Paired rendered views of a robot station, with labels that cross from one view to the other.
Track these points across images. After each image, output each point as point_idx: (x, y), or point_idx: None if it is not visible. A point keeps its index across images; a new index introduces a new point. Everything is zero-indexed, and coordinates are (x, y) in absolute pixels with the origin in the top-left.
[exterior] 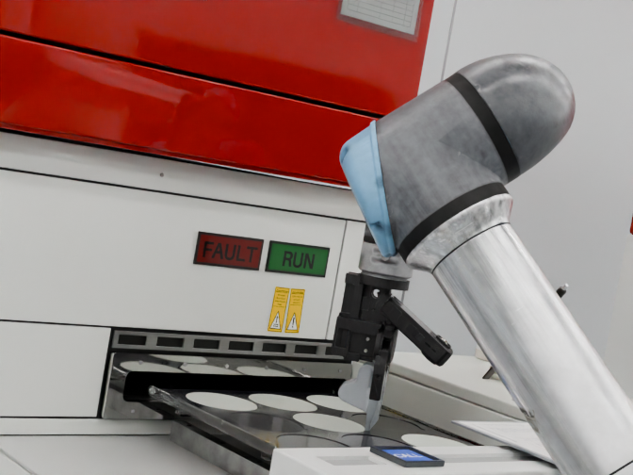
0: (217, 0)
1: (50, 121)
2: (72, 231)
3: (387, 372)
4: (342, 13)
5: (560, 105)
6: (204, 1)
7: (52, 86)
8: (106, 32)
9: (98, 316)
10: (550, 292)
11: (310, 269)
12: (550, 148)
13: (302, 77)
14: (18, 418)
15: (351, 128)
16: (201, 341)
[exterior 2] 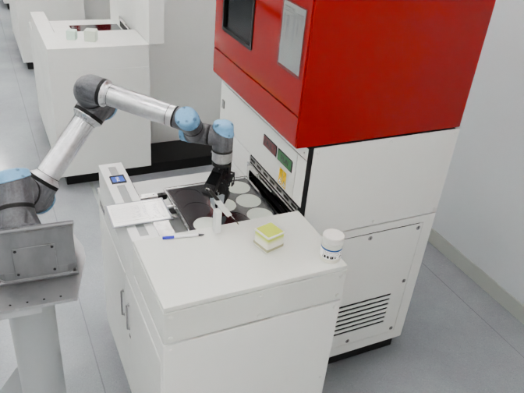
0: (253, 51)
1: (228, 82)
2: (244, 118)
3: (222, 196)
4: (277, 61)
5: (76, 89)
6: (250, 51)
7: (228, 72)
8: (235, 58)
9: (248, 148)
10: (63, 132)
11: (287, 166)
12: (79, 100)
13: (270, 85)
14: (238, 168)
15: (281, 111)
16: (265, 173)
